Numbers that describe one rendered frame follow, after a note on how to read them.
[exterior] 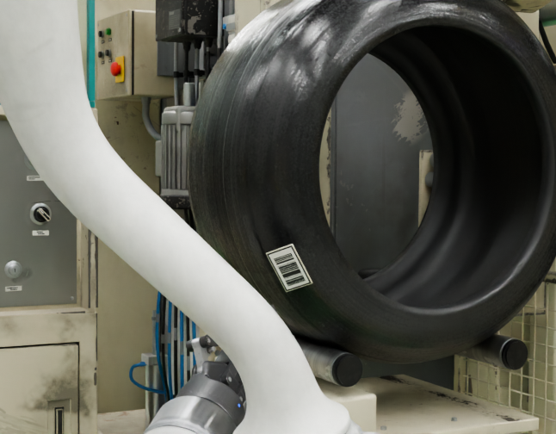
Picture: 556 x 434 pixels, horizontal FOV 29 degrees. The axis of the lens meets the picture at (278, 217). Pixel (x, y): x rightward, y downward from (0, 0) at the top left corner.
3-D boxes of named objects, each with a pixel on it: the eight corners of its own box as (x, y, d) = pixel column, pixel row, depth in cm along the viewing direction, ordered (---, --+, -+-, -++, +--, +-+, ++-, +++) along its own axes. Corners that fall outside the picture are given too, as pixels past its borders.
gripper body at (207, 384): (149, 404, 108) (181, 355, 117) (188, 470, 111) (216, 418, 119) (211, 385, 105) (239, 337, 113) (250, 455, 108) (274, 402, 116)
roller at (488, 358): (386, 339, 187) (369, 325, 185) (401, 319, 188) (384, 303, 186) (518, 376, 156) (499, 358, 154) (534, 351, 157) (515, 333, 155)
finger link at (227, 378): (200, 398, 114) (194, 387, 113) (231, 341, 124) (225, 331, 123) (231, 388, 112) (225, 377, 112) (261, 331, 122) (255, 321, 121)
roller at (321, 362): (228, 316, 173) (253, 320, 175) (222, 344, 172) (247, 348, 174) (338, 351, 142) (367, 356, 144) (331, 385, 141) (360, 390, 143)
